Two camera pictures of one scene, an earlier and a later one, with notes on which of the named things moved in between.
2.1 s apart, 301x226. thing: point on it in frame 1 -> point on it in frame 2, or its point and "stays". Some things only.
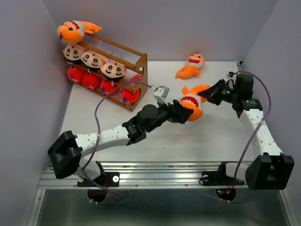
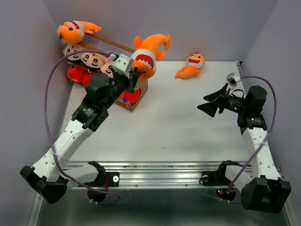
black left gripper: (177, 113) -> (130, 82)
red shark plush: (128, 96) stays
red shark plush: (75, 74) stays
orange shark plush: (73, 32) stays
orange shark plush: (194, 62) stays
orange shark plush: (191, 99) -> (147, 50)
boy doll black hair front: (91, 60) stays
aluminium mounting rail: (163, 175) stays
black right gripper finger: (213, 92) -> (210, 108)
